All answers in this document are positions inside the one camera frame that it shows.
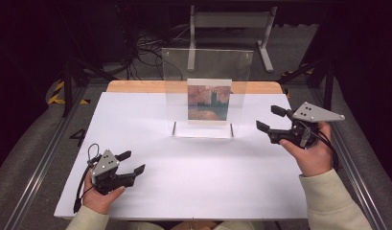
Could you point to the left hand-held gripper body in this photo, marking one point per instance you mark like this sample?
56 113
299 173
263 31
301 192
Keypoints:
104 166

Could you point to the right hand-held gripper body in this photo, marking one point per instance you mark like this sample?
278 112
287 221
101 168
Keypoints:
311 112

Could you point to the picture postcard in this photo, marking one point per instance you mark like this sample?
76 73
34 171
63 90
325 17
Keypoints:
209 102

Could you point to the clear acrylic picture frame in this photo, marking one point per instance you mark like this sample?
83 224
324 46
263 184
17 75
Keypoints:
177 73

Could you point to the person's left hand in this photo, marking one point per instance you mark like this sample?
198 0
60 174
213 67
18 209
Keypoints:
97 201

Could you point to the person's right hand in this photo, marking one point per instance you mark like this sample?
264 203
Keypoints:
313 159

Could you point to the black tripod stand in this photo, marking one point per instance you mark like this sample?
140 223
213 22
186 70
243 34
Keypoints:
68 89
327 89

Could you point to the white table sheet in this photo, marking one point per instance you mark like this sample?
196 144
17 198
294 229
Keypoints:
184 175

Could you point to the yellow black floor tape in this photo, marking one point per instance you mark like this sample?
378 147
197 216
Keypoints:
56 100

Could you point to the metal frame leg pin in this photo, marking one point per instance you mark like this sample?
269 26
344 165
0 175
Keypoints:
174 128
231 130

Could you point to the aluminium floor rail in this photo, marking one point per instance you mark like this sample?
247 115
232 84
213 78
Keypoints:
40 166
353 179

